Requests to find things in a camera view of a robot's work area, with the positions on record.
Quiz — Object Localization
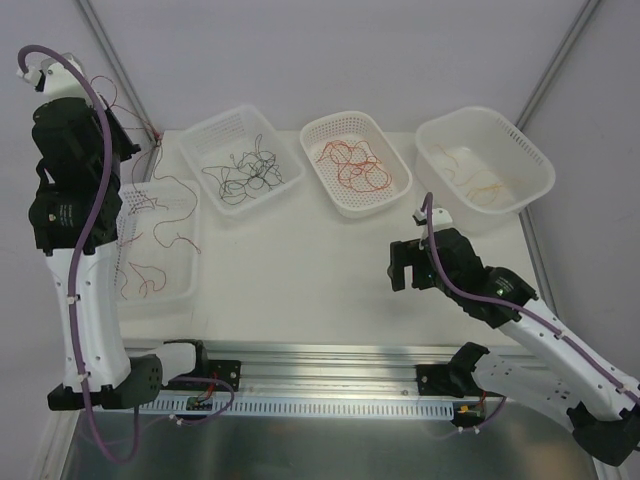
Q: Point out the red black cable bundle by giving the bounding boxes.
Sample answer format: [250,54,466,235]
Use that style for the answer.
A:
[89,74,203,254]

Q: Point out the long black cable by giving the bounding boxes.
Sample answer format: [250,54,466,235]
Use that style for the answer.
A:
[232,133,286,194]

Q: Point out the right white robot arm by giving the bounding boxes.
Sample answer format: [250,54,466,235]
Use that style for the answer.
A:
[387,228,639,466]

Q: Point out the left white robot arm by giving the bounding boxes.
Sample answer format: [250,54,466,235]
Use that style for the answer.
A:
[28,97,210,411]

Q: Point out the solid white plastic bin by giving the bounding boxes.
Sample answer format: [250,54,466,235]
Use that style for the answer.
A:
[415,106,556,235]

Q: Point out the oval white perforated basket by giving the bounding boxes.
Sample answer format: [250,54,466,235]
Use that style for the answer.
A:
[299,111,413,219]

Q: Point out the large white perforated basket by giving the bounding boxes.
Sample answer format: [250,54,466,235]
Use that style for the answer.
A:
[114,179,201,307]

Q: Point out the translucent white perforated basket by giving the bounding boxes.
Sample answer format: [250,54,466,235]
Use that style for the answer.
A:
[177,104,305,217]

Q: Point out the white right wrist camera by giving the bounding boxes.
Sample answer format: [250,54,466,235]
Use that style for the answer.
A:
[412,207,454,232]

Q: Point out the yellow cables in bin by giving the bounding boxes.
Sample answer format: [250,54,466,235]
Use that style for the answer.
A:
[429,143,524,201]

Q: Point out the aluminium frame post left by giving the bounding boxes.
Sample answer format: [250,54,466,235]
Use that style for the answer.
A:
[73,0,158,144]

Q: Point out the aluminium frame post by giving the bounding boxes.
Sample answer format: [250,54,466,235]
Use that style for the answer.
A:
[73,0,158,144]
[515,0,605,131]

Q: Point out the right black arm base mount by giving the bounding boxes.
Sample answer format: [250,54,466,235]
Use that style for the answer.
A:
[415,364,483,398]

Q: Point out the orange cables in oval basket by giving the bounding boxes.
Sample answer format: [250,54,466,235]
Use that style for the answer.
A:
[314,138,394,194]

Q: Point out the white slotted cable duct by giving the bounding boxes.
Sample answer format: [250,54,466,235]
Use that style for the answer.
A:
[140,394,454,421]

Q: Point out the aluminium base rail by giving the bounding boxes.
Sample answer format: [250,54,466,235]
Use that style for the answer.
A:
[164,339,551,401]

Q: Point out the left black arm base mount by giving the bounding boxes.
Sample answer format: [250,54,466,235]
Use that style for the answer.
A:
[166,359,242,392]

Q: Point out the aluminium frame post right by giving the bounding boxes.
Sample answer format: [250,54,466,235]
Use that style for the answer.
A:
[515,0,605,131]

